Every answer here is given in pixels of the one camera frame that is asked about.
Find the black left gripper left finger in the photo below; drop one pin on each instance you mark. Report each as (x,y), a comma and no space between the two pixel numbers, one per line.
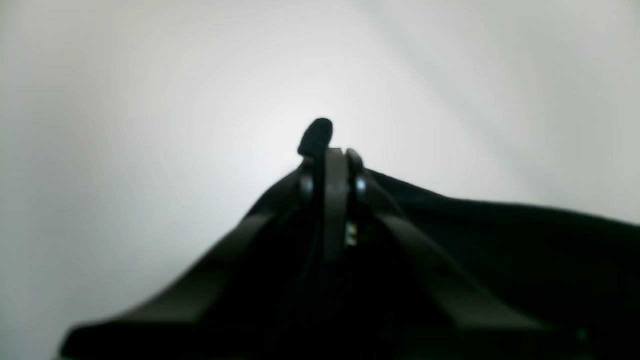
(234,301)

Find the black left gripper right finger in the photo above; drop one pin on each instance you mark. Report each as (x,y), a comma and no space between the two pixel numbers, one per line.
(482,326)

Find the black T-shirt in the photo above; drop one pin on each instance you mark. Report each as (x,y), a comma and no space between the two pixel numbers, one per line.
(570,270)

